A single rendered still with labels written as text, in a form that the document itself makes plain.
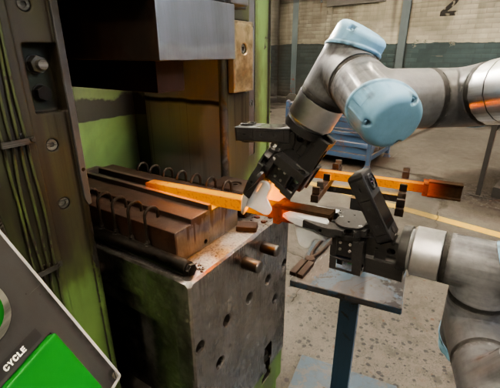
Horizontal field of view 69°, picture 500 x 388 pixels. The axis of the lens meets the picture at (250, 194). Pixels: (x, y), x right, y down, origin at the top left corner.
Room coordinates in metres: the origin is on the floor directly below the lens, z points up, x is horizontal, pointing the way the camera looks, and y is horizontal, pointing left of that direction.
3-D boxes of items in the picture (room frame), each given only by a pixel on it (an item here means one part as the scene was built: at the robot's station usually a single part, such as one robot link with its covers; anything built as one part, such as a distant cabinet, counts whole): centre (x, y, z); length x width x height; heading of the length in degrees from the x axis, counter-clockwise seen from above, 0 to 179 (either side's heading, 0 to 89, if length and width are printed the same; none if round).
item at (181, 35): (0.77, 0.26, 1.32); 0.42 x 0.20 x 0.10; 58
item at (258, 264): (0.65, 0.00, 0.87); 0.04 x 0.03 x 0.03; 58
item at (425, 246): (0.48, -0.26, 1.00); 0.08 x 0.05 x 0.08; 148
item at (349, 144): (4.69, -1.14, 0.36); 1.20 x 0.80 x 0.72; 53
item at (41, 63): (0.58, 0.32, 1.24); 0.03 x 0.03 x 0.07; 58
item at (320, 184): (0.88, -0.28, 0.94); 0.23 x 0.06 x 0.02; 65
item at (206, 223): (0.77, 0.26, 0.96); 0.42 x 0.20 x 0.09; 58
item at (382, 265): (0.52, -0.19, 0.99); 0.12 x 0.08 x 0.09; 58
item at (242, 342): (0.83, 0.24, 0.69); 0.56 x 0.38 x 0.45; 58
